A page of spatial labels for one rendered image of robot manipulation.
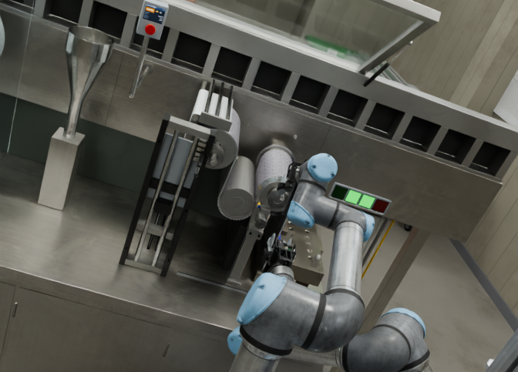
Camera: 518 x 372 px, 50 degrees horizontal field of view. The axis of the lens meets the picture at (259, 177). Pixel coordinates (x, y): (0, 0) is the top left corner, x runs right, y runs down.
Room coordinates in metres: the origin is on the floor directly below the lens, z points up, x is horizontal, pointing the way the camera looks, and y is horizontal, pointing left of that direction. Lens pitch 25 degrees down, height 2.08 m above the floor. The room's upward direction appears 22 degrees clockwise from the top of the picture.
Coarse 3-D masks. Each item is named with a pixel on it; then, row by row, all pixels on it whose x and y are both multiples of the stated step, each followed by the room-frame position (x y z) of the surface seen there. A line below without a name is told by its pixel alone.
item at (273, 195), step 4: (272, 188) 1.65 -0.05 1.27; (276, 188) 1.64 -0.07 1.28; (268, 192) 1.64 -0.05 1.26; (272, 192) 1.63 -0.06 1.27; (276, 192) 1.63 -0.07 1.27; (268, 196) 1.63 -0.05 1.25; (272, 196) 1.63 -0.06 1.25; (276, 196) 1.64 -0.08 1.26; (284, 196) 1.64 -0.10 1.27; (288, 196) 1.64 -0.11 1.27; (268, 200) 1.63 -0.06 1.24; (272, 200) 1.63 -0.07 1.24; (276, 200) 1.63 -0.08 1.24; (280, 200) 1.64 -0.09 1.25; (284, 200) 1.64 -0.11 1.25; (268, 204) 1.63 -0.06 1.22; (272, 204) 1.63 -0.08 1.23; (276, 204) 1.63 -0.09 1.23; (280, 204) 1.64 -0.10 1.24; (284, 204) 1.64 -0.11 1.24; (276, 208) 1.64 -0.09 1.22; (280, 208) 1.64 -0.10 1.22
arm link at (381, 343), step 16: (368, 336) 1.12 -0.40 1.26; (384, 336) 1.12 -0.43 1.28; (400, 336) 1.13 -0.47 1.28; (304, 352) 1.13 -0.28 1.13; (336, 352) 1.10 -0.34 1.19; (352, 352) 1.08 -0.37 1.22; (368, 352) 1.08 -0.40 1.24; (384, 352) 1.08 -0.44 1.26; (400, 352) 1.10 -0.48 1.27; (352, 368) 1.07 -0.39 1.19; (368, 368) 1.06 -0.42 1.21; (384, 368) 1.07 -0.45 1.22; (400, 368) 1.09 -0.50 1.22
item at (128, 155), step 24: (24, 120) 1.82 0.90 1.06; (48, 120) 1.83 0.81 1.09; (24, 144) 1.82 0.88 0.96; (48, 144) 1.84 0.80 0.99; (96, 144) 1.87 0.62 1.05; (120, 144) 1.88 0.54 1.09; (144, 144) 1.90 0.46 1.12; (96, 168) 1.87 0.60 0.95; (120, 168) 1.89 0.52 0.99; (144, 168) 1.90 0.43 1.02; (216, 192) 1.96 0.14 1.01; (216, 216) 1.96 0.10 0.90
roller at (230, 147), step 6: (222, 132) 1.62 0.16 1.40; (216, 138) 1.62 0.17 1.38; (222, 138) 1.62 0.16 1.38; (228, 138) 1.63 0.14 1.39; (222, 144) 1.63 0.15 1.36; (228, 144) 1.63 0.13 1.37; (234, 144) 1.63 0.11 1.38; (228, 150) 1.63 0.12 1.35; (234, 150) 1.63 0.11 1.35; (228, 156) 1.63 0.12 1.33; (234, 156) 1.63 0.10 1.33; (228, 162) 1.63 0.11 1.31; (210, 168) 1.62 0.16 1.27; (216, 168) 1.63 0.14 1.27
